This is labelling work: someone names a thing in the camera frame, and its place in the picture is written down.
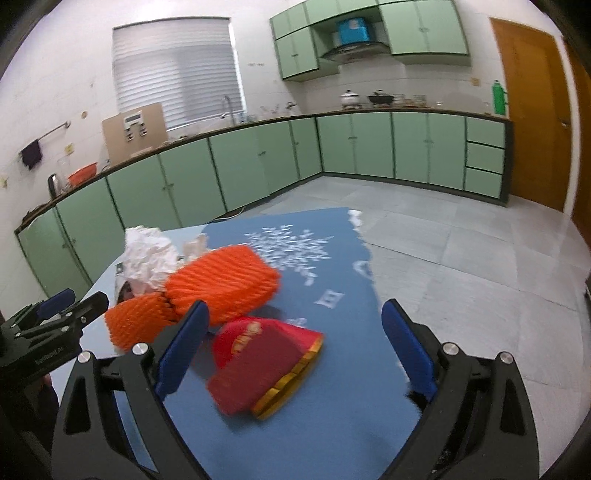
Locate green base cabinets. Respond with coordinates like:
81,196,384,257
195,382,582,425
14,113,513,301

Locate brown wooden door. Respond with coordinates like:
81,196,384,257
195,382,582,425
489,17,573,213

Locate brown cardboard box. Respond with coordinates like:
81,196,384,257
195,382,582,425
102,103,168,164

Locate blue patterned tablecloth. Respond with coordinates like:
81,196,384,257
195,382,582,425
113,208,419,480

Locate row of glass jars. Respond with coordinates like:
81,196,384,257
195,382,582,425
396,93,444,109

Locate white window blind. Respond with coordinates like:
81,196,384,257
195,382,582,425
112,17,245,132

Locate orange plastic basin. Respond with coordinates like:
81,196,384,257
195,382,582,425
68,162,99,186

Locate metal towel rail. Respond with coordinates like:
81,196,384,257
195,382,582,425
18,121,71,155

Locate beige crumpled paper scrap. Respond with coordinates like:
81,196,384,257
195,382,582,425
182,233,211,259

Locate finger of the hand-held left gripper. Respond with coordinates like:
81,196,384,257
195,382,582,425
11,292,110,347
2,288,77,330

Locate black range hood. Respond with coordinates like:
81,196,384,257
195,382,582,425
321,41,391,64

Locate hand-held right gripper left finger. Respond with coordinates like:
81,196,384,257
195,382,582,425
50,300,218,480

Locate red box with gold trim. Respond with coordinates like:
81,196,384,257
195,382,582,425
205,316,325,421

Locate dark hanging towel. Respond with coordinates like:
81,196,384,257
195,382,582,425
19,140,43,171

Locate small orange foam net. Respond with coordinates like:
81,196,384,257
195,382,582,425
104,293,178,354

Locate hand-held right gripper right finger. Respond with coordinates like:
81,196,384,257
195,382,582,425
381,298,541,480

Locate large orange foam net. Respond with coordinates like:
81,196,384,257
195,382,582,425
164,244,283,326

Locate green thermos bottle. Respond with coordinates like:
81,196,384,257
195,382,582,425
492,79,508,116

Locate blue box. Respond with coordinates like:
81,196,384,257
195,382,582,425
336,17,374,44

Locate white paper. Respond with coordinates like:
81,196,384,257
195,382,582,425
121,226,182,296

